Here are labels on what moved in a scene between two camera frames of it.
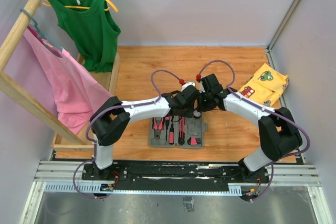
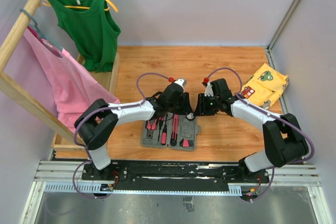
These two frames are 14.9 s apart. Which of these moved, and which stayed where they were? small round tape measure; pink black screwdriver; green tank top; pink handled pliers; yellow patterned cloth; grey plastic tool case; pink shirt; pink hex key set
Moved: small round tape measure; pink handled pliers; grey plastic tool case; pink black screwdriver; pink hex key set
Stayed: green tank top; yellow patterned cloth; pink shirt
